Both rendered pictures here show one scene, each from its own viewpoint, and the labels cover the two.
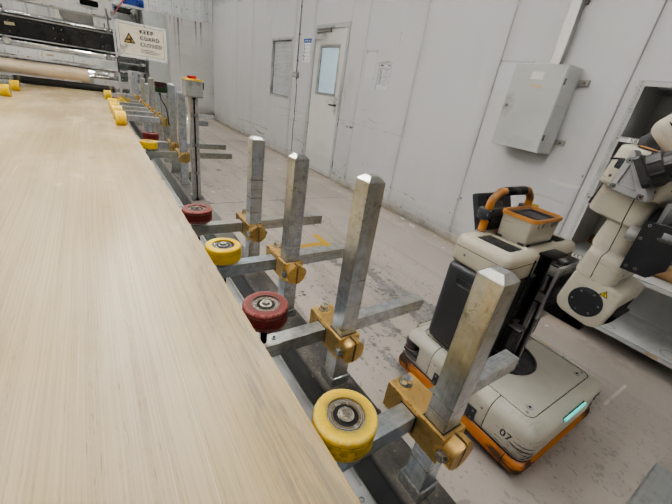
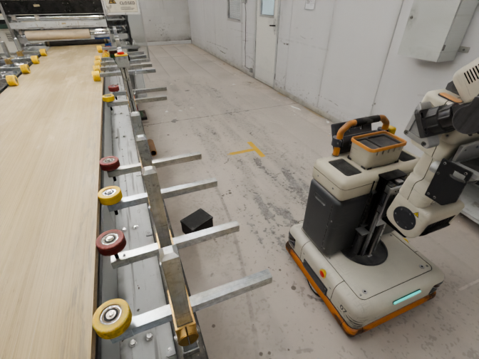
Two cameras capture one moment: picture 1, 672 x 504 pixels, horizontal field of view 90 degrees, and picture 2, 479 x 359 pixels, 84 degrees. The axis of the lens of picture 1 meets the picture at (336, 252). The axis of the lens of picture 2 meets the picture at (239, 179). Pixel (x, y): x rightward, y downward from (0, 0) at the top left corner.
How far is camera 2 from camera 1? 0.48 m
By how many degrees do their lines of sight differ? 16
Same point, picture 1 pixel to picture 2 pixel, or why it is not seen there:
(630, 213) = (438, 149)
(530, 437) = (357, 313)
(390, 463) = not seen: hidden behind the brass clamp
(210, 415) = (46, 309)
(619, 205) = not seen: hidden behind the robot
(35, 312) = not seen: outside the picture
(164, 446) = (19, 324)
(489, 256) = (331, 179)
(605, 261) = (417, 188)
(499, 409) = (340, 290)
